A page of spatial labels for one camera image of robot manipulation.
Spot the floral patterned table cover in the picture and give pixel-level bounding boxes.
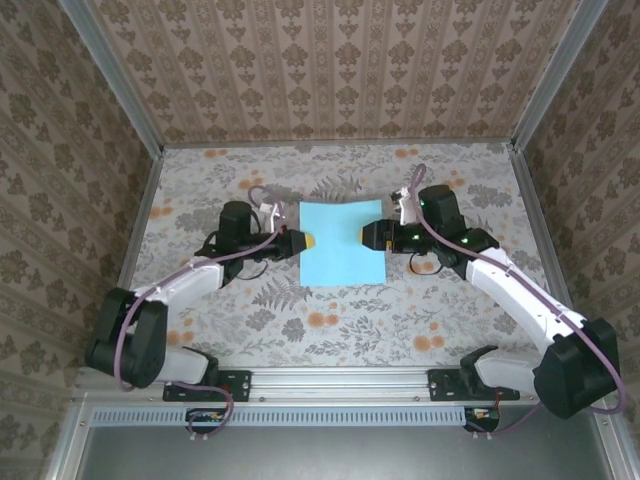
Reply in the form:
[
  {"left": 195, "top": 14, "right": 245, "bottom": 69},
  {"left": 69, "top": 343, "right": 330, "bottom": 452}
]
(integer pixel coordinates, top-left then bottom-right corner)
[{"left": 107, "top": 144, "right": 576, "bottom": 369}]

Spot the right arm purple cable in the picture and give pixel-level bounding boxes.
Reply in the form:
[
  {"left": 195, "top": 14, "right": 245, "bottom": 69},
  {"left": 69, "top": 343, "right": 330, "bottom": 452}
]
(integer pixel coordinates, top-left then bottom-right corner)
[{"left": 408, "top": 163, "right": 629, "bottom": 442}]

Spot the grey slotted cable duct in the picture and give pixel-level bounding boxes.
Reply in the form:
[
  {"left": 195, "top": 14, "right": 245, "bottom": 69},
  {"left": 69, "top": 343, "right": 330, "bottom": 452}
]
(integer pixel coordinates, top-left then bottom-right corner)
[{"left": 92, "top": 405, "right": 469, "bottom": 427}]

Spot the aluminium table edge rail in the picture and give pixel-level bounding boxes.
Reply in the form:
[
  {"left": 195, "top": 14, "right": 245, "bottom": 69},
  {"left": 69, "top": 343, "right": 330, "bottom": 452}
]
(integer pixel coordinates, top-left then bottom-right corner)
[
  {"left": 507, "top": 144, "right": 591, "bottom": 364},
  {"left": 94, "top": 149, "right": 166, "bottom": 367}
]

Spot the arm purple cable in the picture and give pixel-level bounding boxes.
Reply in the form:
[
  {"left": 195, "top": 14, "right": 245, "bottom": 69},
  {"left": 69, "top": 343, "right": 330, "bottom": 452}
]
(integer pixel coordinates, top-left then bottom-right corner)
[
  {"left": 408, "top": 163, "right": 629, "bottom": 442},
  {"left": 114, "top": 185, "right": 287, "bottom": 444}
]

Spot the aluminium mounting rail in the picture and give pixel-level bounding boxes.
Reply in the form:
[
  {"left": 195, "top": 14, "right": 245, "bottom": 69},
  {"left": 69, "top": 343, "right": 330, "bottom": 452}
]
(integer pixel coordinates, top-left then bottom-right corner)
[{"left": 72, "top": 365, "right": 617, "bottom": 402}]

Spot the light blue paper sheet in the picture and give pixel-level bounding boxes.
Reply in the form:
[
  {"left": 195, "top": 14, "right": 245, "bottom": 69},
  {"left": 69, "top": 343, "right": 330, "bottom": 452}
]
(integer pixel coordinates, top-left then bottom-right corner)
[{"left": 298, "top": 198, "right": 388, "bottom": 288}]

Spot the left gripper thin black cable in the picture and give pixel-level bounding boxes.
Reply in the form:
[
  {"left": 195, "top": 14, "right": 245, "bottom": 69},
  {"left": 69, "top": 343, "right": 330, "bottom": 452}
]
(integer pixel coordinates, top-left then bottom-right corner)
[{"left": 233, "top": 255, "right": 270, "bottom": 281}]

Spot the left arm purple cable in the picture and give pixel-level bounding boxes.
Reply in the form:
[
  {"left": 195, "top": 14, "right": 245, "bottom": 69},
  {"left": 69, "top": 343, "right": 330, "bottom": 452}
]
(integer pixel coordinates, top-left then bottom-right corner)
[{"left": 114, "top": 185, "right": 287, "bottom": 444}]

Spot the gripper thin black cable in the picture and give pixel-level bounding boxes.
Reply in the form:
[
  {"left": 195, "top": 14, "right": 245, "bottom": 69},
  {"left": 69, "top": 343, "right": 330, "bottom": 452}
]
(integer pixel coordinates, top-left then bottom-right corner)
[
  {"left": 233, "top": 255, "right": 270, "bottom": 281},
  {"left": 408, "top": 249, "right": 447, "bottom": 276}
]

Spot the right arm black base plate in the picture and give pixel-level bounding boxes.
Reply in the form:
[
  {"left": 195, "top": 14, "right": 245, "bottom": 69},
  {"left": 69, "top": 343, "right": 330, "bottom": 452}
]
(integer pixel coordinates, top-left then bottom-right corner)
[{"left": 427, "top": 368, "right": 521, "bottom": 403}]

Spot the right gripper thin black cable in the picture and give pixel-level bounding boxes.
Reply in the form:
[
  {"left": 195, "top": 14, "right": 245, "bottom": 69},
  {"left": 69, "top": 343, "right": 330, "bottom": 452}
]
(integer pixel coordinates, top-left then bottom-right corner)
[{"left": 408, "top": 249, "right": 447, "bottom": 276}]

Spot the aluminium frame post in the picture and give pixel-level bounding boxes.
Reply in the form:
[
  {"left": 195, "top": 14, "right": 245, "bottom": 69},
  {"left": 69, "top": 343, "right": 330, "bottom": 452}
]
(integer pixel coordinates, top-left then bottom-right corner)
[
  {"left": 509, "top": 0, "right": 609, "bottom": 152},
  {"left": 63, "top": 0, "right": 167, "bottom": 157}
]

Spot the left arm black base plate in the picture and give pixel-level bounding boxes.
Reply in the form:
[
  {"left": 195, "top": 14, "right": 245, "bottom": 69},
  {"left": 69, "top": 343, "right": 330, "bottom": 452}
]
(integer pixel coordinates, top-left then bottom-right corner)
[{"left": 162, "top": 368, "right": 252, "bottom": 403}]

